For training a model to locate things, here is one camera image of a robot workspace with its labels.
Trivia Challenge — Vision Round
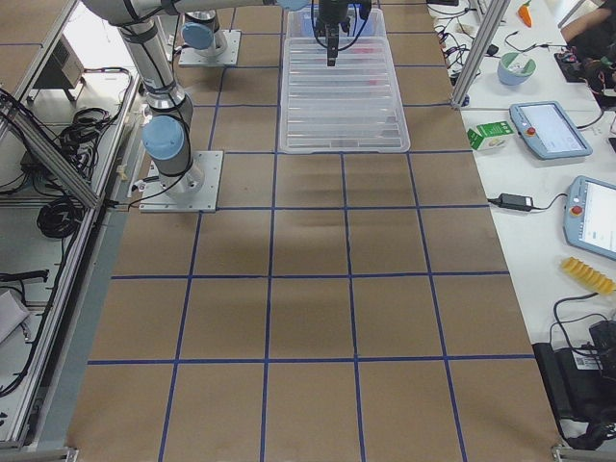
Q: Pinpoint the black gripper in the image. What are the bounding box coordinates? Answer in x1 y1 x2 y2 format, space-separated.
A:
315 0 350 66

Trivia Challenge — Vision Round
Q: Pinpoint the teach pendant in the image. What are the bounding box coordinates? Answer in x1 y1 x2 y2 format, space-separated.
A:
508 101 593 160
563 175 616 261

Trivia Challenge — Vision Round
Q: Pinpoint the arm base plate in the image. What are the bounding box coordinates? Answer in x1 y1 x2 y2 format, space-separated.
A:
138 151 223 213
179 26 242 67

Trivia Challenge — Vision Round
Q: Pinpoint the light blue bowl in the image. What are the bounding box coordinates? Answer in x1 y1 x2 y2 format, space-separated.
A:
497 52 536 87

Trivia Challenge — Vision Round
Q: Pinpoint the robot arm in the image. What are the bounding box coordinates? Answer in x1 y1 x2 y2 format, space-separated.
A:
84 1 307 194
178 1 350 67

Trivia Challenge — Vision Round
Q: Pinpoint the black power adapter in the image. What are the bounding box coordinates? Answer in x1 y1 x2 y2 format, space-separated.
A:
488 192 534 212

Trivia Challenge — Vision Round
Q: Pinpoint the aluminium frame post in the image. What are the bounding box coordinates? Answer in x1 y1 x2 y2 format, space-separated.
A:
450 0 510 109

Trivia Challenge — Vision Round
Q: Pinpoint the clear plastic storage box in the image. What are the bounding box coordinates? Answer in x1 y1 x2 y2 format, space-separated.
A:
287 9 388 42

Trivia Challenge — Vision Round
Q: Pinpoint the green white carton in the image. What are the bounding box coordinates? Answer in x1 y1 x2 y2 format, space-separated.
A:
467 120 514 151

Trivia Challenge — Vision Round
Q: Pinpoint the clear plastic box lid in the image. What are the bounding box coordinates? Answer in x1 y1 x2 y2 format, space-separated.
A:
278 37 410 154

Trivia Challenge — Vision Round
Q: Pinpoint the yellow toy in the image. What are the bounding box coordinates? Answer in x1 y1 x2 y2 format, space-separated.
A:
560 257 615 295

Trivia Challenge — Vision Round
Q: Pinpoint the orange carrot toy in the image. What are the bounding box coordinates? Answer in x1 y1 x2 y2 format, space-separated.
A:
517 0 533 28

